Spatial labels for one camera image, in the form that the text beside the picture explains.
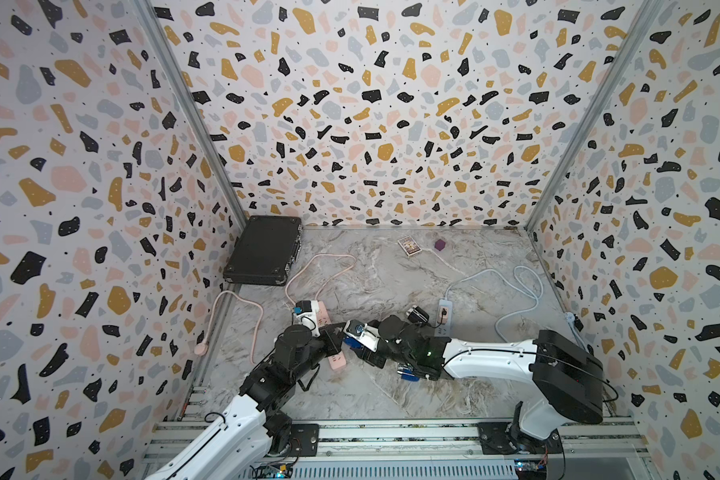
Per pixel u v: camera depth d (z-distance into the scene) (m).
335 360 0.85
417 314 0.94
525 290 1.03
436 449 0.73
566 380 0.44
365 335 0.68
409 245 1.14
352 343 0.70
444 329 0.91
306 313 0.70
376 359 0.72
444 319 0.88
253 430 0.52
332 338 0.67
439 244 1.17
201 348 0.91
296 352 0.57
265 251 1.09
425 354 0.62
